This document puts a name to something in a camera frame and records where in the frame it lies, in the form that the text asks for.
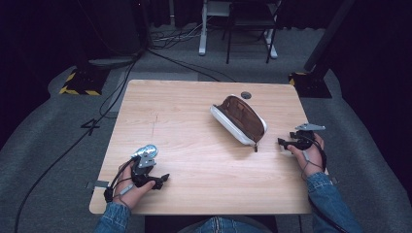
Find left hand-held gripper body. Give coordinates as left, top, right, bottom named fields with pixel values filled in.
left=130, top=152, right=159, bottom=189

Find shiny silver blue packet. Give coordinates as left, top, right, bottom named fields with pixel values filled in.
left=130, top=144, right=159, bottom=159

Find bundle of floor cables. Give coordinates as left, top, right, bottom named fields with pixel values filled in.
left=150, top=22, right=208, bottom=50

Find white desk frame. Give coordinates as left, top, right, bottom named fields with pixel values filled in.
left=197, top=0, right=279, bottom=60

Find thin black floor cable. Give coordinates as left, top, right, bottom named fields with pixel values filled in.
left=146, top=48, right=237, bottom=83

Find black metal chair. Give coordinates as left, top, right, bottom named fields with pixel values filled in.
left=222, top=0, right=284, bottom=65

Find person's right hand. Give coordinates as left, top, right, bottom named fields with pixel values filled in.
left=286, top=132, right=326, bottom=179

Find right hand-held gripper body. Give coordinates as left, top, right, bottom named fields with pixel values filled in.
left=289, top=121, right=326, bottom=151

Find long black floor cable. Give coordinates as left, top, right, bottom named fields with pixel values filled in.
left=13, top=52, right=144, bottom=233

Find person's legs in jeans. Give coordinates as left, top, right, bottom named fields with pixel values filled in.
left=193, top=216, right=266, bottom=233

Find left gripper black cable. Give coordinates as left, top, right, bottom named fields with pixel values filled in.
left=103, top=156, right=137, bottom=204

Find white and brown pencil case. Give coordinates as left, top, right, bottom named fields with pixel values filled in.
left=209, top=93, right=269, bottom=153

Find black stand base striped edge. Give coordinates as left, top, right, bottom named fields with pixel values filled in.
left=288, top=71, right=333, bottom=99
left=58, top=66, right=111, bottom=97

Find person's left hand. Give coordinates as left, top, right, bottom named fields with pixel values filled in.
left=112, top=160, right=156, bottom=211

